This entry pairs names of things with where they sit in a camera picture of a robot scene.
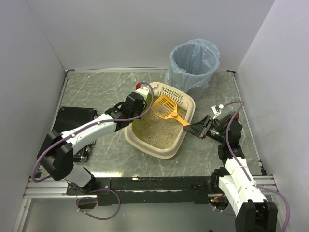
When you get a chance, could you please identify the brown wooden metronome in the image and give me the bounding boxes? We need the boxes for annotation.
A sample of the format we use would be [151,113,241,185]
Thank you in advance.
[218,111,241,129]

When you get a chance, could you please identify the orange plastic litter scoop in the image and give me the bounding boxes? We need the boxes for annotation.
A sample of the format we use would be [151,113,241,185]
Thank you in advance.
[151,94,190,126]

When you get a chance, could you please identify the beige green litter box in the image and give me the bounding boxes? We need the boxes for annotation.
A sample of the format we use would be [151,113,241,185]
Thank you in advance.
[124,82,196,159]

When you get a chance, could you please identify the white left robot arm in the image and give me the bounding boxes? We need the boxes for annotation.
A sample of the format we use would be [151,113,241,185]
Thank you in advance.
[31,87,149,189]

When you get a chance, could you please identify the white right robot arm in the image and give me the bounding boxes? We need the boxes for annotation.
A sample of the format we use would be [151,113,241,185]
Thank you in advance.
[183,113,278,232]

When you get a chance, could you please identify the beige cat litter pellets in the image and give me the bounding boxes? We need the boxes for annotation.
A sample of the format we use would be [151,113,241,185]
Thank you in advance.
[131,110,183,149]

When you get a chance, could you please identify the grey bin with blue bag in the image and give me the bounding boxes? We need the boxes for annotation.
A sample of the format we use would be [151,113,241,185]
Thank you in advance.
[165,39,220,101]

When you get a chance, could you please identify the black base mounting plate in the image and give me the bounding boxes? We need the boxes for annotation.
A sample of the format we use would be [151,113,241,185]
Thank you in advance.
[66,176,239,206]

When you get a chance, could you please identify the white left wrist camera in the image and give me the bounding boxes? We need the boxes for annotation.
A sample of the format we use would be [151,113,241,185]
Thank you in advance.
[134,83,151,100]

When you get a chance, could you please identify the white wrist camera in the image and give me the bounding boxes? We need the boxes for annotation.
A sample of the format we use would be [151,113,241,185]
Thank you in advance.
[134,83,151,100]
[211,104,224,119]

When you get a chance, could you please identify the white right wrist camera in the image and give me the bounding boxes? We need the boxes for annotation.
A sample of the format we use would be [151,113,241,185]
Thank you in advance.
[211,104,224,119]

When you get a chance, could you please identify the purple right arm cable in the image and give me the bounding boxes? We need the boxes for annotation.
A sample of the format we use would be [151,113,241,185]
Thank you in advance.
[212,101,290,232]

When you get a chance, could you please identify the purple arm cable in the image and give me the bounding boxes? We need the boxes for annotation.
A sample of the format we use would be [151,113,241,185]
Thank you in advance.
[31,82,155,220]
[212,101,290,232]

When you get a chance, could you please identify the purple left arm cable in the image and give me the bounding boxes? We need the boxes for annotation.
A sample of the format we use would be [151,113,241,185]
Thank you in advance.
[31,82,155,220]

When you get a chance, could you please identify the aluminium frame rail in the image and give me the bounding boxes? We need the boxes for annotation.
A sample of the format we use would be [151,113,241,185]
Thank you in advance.
[23,175,277,199]

